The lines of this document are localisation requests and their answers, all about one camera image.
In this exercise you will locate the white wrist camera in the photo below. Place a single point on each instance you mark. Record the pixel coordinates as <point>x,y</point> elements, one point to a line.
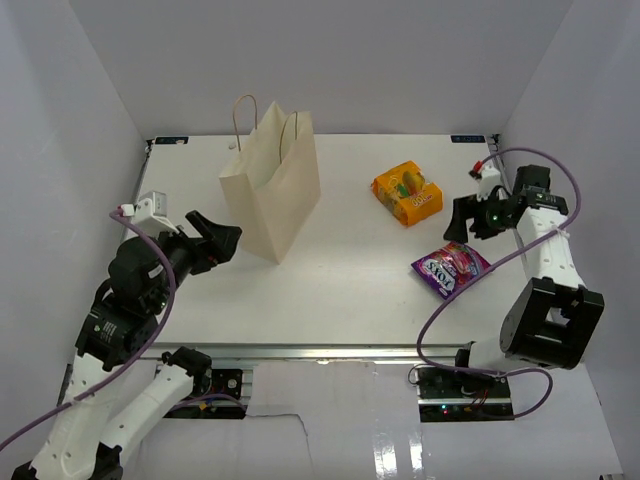
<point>150,207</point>
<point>487,177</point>

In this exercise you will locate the blue table label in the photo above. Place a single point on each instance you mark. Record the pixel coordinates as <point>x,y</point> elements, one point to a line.
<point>171,140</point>
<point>468,139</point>

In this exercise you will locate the aluminium front rail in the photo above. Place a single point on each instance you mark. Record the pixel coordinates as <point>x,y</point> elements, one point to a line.
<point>309,352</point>

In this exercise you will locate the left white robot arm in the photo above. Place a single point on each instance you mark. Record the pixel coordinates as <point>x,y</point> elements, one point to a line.
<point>129,310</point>

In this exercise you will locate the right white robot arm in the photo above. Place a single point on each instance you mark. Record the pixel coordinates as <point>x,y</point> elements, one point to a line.
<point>552,320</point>

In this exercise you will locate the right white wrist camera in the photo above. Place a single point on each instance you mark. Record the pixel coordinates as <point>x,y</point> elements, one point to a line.
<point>487,177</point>

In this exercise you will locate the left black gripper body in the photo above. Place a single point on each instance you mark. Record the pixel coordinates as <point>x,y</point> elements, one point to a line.
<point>184,254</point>

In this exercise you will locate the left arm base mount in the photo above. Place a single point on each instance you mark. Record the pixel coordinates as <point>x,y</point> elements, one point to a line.
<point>229,396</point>

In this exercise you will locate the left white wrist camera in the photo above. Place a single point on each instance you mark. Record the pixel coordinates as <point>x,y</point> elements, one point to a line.
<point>150,207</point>

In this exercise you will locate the orange snack pack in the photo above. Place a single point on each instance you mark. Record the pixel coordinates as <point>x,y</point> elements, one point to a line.
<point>407,194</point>

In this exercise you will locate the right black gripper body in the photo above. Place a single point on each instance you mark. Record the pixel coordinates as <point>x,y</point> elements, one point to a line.
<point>491,218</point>

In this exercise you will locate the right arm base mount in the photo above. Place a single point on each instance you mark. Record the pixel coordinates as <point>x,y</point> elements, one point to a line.
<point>451,397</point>

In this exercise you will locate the beige paper bag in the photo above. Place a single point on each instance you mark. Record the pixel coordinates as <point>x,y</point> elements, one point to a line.
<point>272,184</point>

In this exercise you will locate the right blue table label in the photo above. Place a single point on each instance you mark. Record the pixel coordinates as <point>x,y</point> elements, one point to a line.
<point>468,139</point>

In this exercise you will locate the purple Fox's candy bag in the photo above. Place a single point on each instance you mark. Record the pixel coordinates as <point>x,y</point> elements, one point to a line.
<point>449,268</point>

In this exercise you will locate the left blue table label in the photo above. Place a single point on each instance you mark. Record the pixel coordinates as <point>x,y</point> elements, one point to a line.
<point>171,140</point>

